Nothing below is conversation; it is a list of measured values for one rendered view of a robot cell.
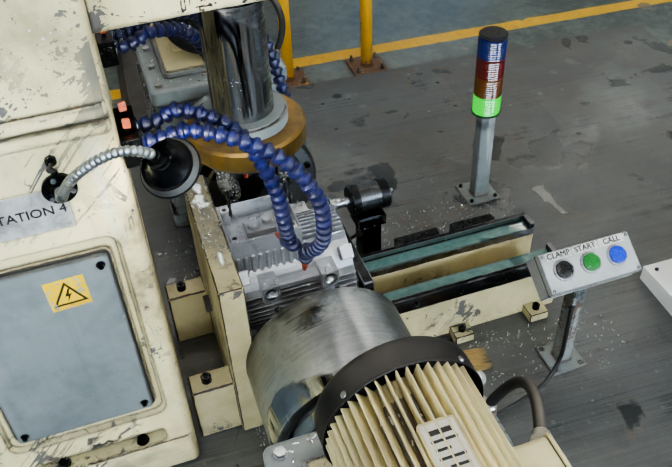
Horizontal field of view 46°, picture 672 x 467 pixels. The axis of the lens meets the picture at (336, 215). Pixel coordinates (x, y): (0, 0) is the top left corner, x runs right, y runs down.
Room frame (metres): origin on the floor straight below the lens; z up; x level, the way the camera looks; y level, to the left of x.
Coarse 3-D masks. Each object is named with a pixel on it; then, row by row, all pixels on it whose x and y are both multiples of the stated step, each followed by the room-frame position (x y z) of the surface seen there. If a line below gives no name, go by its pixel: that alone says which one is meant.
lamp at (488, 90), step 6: (474, 84) 1.45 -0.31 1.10; (480, 84) 1.43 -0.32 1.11; (486, 84) 1.42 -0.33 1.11; (492, 84) 1.42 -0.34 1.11; (498, 84) 1.42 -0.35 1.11; (474, 90) 1.44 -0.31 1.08; (480, 90) 1.43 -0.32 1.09; (486, 90) 1.42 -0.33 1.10; (492, 90) 1.42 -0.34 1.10; (498, 90) 1.42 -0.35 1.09; (480, 96) 1.42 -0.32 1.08; (486, 96) 1.42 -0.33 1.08; (492, 96) 1.42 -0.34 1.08; (498, 96) 1.42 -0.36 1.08
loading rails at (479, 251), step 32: (480, 224) 1.19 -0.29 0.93; (512, 224) 1.20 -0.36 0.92; (384, 256) 1.12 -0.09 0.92; (416, 256) 1.12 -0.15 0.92; (448, 256) 1.13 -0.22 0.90; (480, 256) 1.15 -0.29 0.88; (512, 256) 1.17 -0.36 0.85; (384, 288) 1.09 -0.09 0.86; (416, 288) 1.03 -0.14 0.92; (448, 288) 1.02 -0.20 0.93; (480, 288) 1.04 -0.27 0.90; (512, 288) 1.06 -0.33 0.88; (416, 320) 1.00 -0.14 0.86; (448, 320) 1.02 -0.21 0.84; (480, 320) 1.04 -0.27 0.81
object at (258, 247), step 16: (224, 208) 1.01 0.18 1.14; (240, 208) 1.03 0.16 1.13; (256, 208) 1.03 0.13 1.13; (272, 208) 1.04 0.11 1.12; (224, 224) 1.00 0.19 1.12; (240, 224) 1.01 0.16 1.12; (256, 224) 0.98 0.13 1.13; (272, 224) 0.99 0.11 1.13; (240, 240) 0.97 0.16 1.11; (256, 240) 0.94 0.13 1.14; (272, 240) 0.94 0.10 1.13; (240, 256) 0.93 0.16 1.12; (256, 256) 0.93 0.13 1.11; (272, 256) 0.94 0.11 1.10; (288, 256) 0.95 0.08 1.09
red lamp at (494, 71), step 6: (480, 60) 1.43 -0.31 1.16; (504, 60) 1.43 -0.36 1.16; (480, 66) 1.43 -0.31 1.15; (486, 66) 1.42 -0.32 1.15; (492, 66) 1.42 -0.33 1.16; (498, 66) 1.42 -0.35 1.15; (504, 66) 1.44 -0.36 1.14; (480, 72) 1.43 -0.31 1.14; (486, 72) 1.42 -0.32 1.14; (492, 72) 1.42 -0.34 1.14; (498, 72) 1.42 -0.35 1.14; (480, 78) 1.43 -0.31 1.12; (486, 78) 1.42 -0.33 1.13; (492, 78) 1.42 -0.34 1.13; (498, 78) 1.42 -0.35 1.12
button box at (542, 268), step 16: (592, 240) 0.96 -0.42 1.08; (608, 240) 0.96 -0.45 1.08; (624, 240) 0.96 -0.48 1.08; (544, 256) 0.93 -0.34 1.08; (560, 256) 0.93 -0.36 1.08; (576, 256) 0.93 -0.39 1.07; (608, 256) 0.94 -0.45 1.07; (544, 272) 0.91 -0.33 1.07; (576, 272) 0.91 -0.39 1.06; (592, 272) 0.91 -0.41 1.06; (608, 272) 0.91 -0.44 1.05; (624, 272) 0.92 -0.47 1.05; (544, 288) 0.90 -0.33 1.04; (560, 288) 0.88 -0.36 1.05; (576, 288) 0.89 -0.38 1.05
